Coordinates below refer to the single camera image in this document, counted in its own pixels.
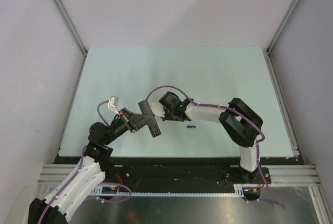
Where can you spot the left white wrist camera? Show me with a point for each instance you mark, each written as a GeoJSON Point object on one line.
{"type": "Point", "coordinates": [112, 104]}

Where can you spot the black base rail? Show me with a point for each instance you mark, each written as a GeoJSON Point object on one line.
{"type": "Point", "coordinates": [182, 176]}

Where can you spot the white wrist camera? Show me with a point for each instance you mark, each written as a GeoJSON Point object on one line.
{"type": "Point", "coordinates": [112, 104]}
{"type": "Point", "coordinates": [157, 109]}

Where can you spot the left aluminium frame post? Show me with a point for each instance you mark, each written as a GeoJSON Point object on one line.
{"type": "Point", "coordinates": [70, 26]}

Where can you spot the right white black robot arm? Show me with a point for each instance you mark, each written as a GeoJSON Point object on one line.
{"type": "Point", "coordinates": [240, 122]}

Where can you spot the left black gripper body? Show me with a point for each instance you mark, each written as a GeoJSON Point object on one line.
{"type": "Point", "coordinates": [117, 128]}

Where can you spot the right aluminium frame post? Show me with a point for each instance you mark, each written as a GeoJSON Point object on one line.
{"type": "Point", "coordinates": [287, 18]}

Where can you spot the black remote control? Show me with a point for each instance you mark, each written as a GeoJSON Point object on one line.
{"type": "Point", "coordinates": [152, 123]}

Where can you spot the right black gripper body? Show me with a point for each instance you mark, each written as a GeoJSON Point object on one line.
{"type": "Point", "coordinates": [169, 115]}

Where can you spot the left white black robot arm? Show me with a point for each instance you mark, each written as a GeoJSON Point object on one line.
{"type": "Point", "coordinates": [93, 167]}

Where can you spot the aluminium frame post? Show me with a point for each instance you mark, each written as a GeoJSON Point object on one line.
{"type": "Point", "coordinates": [287, 18]}
{"type": "Point", "coordinates": [70, 26]}

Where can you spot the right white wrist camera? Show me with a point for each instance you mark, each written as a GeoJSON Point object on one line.
{"type": "Point", "coordinates": [157, 109]}

